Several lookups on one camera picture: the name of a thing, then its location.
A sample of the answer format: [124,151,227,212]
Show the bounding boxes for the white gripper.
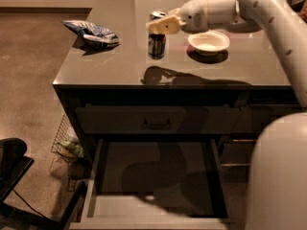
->
[146,0,209,35]

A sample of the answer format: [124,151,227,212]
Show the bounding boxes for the redbull can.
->
[148,10,168,59]

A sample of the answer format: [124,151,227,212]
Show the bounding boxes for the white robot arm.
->
[147,0,307,230]

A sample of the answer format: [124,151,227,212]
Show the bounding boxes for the dark cabinet counter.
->
[54,0,296,230]

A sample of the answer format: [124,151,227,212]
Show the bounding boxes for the closed top drawer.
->
[76,104,240,134]

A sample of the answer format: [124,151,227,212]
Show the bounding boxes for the open middle drawer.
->
[69,140,232,230]

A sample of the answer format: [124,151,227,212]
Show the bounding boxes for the white paper bowl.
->
[188,30,230,56]

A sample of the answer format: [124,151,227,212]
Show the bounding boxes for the blue white chip bag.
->
[62,20,120,49]

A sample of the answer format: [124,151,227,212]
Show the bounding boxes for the right side drawers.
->
[218,92,301,183]

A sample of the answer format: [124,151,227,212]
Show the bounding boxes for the black chair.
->
[0,138,87,230]

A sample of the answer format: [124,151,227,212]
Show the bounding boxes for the wire basket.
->
[49,115,84,172]

